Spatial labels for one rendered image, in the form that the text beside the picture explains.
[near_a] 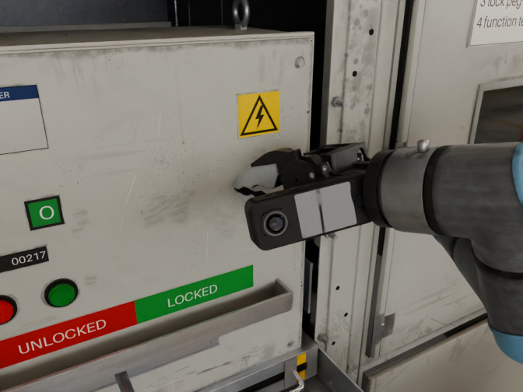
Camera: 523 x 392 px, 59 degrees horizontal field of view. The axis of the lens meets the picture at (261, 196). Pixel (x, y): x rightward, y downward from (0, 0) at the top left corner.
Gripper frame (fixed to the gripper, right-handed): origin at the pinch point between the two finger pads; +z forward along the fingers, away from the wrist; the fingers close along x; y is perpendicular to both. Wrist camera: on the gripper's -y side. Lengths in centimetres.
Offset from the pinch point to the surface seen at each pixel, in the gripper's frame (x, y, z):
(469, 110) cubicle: 1.8, 38.3, -11.6
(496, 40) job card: 11.4, 40.8, -15.2
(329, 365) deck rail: -32.3, 13.0, 2.5
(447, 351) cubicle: -47, 45, 0
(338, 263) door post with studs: -16.8, 17.5, 1.4
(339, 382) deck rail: -34.2, 12.3, 0.4
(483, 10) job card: 15.6, 36.9, -15.2
